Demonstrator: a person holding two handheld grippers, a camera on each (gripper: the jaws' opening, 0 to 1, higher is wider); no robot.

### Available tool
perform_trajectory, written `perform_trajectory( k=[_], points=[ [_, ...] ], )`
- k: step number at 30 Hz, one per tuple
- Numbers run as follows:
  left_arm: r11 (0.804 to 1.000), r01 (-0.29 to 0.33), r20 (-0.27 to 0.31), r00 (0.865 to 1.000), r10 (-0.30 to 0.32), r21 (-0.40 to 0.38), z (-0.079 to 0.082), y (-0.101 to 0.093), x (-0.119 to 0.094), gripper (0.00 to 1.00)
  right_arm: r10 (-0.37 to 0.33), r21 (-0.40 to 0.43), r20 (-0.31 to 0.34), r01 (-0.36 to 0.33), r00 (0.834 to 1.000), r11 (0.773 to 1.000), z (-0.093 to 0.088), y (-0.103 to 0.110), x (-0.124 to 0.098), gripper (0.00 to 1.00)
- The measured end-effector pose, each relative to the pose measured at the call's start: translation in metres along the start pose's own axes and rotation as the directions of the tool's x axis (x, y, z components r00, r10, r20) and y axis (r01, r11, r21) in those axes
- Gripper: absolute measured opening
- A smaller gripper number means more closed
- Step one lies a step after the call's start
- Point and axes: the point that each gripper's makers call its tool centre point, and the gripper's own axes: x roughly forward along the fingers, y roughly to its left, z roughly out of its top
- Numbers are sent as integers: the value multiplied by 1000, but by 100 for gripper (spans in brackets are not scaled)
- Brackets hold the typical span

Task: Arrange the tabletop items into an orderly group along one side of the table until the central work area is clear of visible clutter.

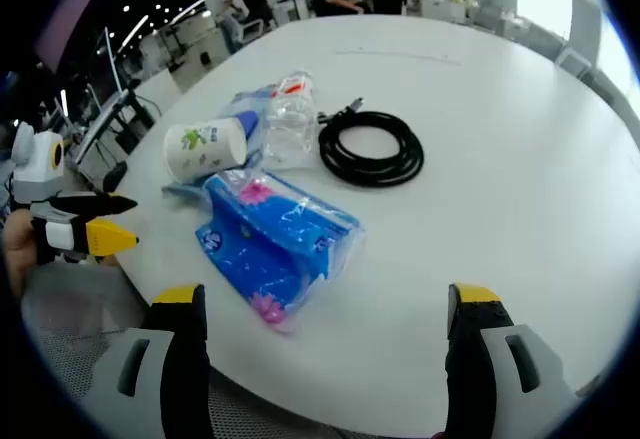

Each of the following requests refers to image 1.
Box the clear plastic bottle red label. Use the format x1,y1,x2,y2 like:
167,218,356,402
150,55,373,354
262,69,320,166

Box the white round table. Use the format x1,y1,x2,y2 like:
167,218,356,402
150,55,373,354
112,13,640,435

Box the black cable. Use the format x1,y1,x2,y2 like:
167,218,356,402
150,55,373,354
315,97,425,189

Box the grey mesh chair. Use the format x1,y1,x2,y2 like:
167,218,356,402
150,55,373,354
22,263,351,439

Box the white printed paper cup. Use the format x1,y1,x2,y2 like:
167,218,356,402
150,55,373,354
163,115,248,184

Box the blue tissue packet pink flowers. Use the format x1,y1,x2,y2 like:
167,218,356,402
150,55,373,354
194,168,365,335

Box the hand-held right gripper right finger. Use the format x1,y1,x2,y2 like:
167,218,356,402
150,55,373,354
442,282,581,439

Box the wet wipes packet blue lid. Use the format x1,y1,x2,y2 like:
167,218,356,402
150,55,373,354
160,86,281,200

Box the grey office desk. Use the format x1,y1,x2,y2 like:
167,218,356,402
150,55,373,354
74,88,161,170

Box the person's left hand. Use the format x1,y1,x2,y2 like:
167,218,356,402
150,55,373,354
2,207,40,301

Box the white office chair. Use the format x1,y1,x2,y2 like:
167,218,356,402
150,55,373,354
554,43,596,80
234,16,269,43

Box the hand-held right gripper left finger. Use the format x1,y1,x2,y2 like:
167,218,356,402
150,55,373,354
82,283,216,439

